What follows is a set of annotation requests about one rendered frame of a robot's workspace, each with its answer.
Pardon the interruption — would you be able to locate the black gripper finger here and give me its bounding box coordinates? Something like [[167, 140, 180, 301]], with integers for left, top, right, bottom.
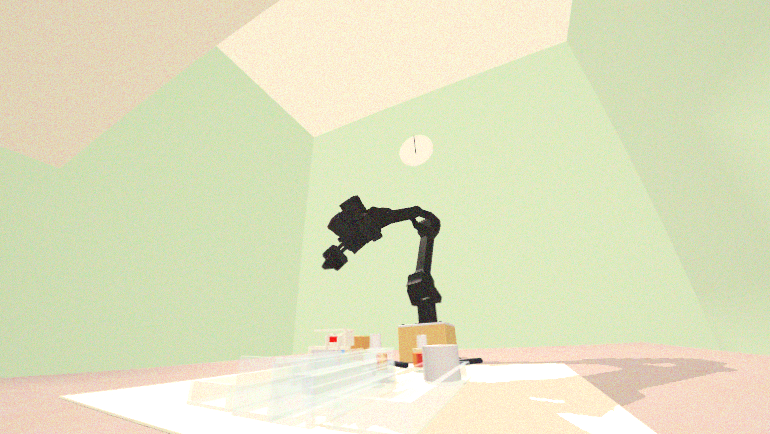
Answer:
[[321, 248, 344, 270], [343, 219, 375, 249]]

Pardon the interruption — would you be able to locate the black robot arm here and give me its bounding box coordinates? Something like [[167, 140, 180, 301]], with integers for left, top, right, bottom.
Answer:
[[327, 195, 442, 324]]

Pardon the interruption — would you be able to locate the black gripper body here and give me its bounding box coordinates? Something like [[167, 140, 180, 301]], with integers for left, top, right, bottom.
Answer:
[[329, 213, 381, 267]]

